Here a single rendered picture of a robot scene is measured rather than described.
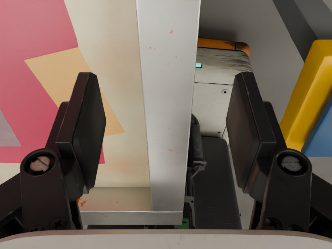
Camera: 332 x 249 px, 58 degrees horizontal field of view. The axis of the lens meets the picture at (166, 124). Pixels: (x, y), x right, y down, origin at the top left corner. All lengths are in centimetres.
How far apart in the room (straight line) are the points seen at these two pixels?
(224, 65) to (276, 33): 35
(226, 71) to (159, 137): 91
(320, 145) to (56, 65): 26
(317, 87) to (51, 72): 23
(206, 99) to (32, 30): 100
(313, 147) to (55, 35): 26
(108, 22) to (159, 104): 7
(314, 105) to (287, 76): 127
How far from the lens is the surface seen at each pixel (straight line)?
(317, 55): 29
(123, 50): 25
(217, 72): 114
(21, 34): 26
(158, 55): 20
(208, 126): 132
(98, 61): 25
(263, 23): 138
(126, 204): 39
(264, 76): 155
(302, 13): 44
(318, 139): 33
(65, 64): 26
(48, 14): 24
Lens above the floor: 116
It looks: 43 degrees down
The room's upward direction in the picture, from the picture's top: 180 degrees counter-clockwise
